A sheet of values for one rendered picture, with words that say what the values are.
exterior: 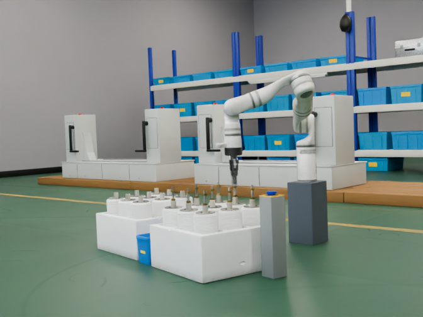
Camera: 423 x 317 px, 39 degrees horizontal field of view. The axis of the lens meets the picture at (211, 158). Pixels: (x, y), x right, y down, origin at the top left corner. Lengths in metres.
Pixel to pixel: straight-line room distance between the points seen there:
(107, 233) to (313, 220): 0.99
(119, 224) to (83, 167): 3.96
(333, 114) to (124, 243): 2.34
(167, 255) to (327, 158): 2.44
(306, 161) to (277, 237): 0.72
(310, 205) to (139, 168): 3.34
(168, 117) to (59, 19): 4.15
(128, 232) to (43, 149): 6.63
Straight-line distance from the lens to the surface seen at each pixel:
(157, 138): 5.85
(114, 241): 2.86
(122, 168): 6.18
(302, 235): 2.92
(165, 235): 2.43
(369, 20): 8.04
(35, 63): 9.32
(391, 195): 4.26
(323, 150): 4.65
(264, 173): 4.91
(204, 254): 2.23
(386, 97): 7.30
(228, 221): 2.33
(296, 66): 7.90
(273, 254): 2.26
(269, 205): 2.24
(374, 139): 7.35
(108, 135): 10.01
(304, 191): 2.87
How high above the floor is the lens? 0.57
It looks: 3 degrees down
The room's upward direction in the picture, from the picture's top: 2 degrees counter-clockwise
